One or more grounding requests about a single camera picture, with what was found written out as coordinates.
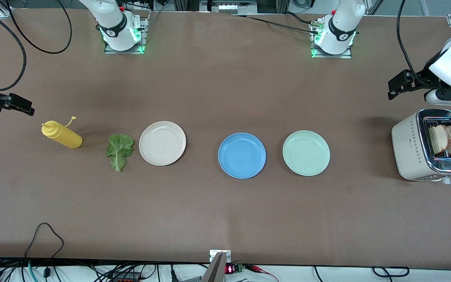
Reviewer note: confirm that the yellow mustard squeeze bottle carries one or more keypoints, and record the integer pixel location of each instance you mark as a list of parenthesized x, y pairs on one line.
[(65, 138)]

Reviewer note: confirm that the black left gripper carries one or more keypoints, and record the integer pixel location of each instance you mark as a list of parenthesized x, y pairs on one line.
[(422, 78)]

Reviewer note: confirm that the beige plate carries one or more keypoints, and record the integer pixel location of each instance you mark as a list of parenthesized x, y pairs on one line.
[(163, 143)]

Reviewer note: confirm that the circuit board with red display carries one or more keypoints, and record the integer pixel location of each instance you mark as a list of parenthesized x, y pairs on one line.
[(230, 269)]

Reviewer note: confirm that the beige chrome toaster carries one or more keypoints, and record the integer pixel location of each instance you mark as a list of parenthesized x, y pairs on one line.
[(409, 152)]

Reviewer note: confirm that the blue plate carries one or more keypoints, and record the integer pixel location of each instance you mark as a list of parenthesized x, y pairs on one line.
[(242, 156)]

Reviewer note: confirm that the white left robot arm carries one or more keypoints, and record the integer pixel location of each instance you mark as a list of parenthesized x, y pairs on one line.
[(341, 35)]

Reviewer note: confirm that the green lettuce leaf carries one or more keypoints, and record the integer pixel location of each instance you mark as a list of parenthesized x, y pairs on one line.
[(119, 150)]

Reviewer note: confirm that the silver box with lights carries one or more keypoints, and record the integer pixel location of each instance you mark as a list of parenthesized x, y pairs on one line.
[(229, 7)]

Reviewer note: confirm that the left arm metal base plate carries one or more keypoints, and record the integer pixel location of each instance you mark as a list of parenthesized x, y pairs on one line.
[(327, 56)]

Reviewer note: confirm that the grey metal camera bar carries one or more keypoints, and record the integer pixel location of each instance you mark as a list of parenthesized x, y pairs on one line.
[(215, 272)]

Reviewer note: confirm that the light green plate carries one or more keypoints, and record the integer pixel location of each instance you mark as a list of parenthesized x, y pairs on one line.
[(306, 153)]

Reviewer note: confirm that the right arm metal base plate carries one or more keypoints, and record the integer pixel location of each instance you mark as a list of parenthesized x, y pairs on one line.
[(145, 31)]

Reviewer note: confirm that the red alligator clip lead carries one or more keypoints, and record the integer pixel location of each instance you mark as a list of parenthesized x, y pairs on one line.
[(257, 268)]

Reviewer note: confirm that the white metal bracket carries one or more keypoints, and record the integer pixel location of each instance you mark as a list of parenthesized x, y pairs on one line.
[(212, 255)]

